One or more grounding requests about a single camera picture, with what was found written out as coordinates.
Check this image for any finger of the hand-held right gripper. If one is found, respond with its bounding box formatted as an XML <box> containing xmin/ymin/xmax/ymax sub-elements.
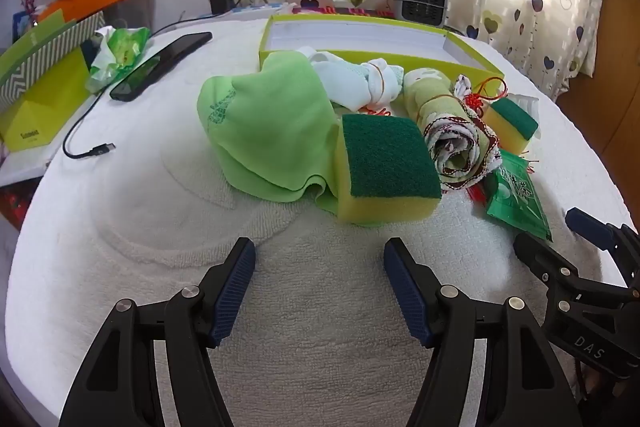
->
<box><xmin>513</xmin><ymin>232</ymin><xmax>631</xmax><ymax>323</ymax></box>
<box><xmin>566</xmin><ymin>208</ymin><xmax>640</xmax><ymax>293</ymax></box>

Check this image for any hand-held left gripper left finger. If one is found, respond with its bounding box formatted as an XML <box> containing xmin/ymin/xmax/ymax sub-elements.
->
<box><xmin>59</xmin><ymin>237</ymin><xmax>257</xmax><ymax>427</ymax></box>

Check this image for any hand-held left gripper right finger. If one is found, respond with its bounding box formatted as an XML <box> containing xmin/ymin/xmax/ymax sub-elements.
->
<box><xmin>384</xmin><ymin>238</ymin><xmax>583</xmax><ymax>427</ymax></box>

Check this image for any green tea packet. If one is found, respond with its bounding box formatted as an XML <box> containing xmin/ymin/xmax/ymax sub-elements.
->
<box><xmin>484</xmin><ymin>152</ymin><xmax>553</xmax><ymax>242</ymax></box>

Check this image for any small yellow green sponge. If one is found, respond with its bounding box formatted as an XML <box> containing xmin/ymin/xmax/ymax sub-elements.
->
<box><xmin>485</xmin><ymin>99</ymin><xmax>540</xmax><ymax>155</ymax></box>

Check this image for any large yellow green sponge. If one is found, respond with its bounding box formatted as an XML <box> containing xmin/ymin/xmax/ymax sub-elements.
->
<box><xmin>336</xmin><ymin>113</ymin><xmax>443</xmax><ymax>226</ymax></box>

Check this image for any patterned cloth roll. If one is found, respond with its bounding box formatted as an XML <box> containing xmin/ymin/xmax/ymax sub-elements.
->
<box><xmin>424</xmin><ymin>74</ymin><xmax>503</xmax><ymax>192</ymax></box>

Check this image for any red Chinese knot tassel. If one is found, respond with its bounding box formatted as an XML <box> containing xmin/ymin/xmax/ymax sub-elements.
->
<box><xmin>360</xmin><ymin>76</ymin><xmax>541</xmax><ymax>208</ymax></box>

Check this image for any light green cloth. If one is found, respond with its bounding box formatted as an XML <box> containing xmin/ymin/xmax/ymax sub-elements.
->
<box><xmin>196</xmin><ymin>52</ymin><xmax>346</xmax><ymax>212</ymax></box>

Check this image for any white towel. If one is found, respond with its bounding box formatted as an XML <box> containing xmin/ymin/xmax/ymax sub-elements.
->
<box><xmin>297</xmin><ymin>47</ymin><xmax>373</xmax><ymax>112</ymax></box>

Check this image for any lime green box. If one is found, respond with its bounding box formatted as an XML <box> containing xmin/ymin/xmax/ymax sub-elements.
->
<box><xmin>258</xmin><ymin>14</ymin><xmax>505</xmax><ymax>82</ymax></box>

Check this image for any wooden wardrobe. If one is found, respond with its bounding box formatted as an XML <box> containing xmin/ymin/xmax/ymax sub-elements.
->
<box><xmin>555</xmin><ymin>0</ymin><xmax>640</xmax><ymax>188</ymax></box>

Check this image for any black smartphone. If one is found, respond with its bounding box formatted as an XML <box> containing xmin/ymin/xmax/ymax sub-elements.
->
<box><xmin>110</xmin><ymin>32</ymin><xmax>213</xmax><ymax>102</ymax></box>

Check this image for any white flat board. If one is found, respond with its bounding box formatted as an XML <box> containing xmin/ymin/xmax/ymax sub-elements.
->
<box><xmin>0</xmin><ymin>146</ymin><xmax>57</xmax><ymax>188</ymax></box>

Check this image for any green tissue packet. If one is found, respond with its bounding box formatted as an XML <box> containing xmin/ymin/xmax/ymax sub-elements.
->
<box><xmin>85</xmin><ymin>27</ymin><xmax>151</xmax><ymax>94</ymax></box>

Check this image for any lime zigzag box lid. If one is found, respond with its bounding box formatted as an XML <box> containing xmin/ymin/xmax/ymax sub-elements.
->
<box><xmin>0</xmin><ymin>9</ymin><xmax>106</xmax><ymax>152</ymax></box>

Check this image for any plaid blanket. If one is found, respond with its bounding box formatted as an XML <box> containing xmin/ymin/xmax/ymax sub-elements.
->
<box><xmin>290</xmin><ymin>4</ymin><xmax>401</xmax><ymax>20</ymax></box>

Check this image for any dark glass cabinet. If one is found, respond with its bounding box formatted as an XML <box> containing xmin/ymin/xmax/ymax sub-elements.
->
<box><xmin>100</xmin><ymin>0</ymin><xmax>153</xmax><ymax>38</ymax></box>

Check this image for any black USB cable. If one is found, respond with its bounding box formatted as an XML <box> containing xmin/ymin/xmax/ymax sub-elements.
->
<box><xmin>62</xmin><ymin>19</ymin><xmax>226</xmax><ymax>160</ymax></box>

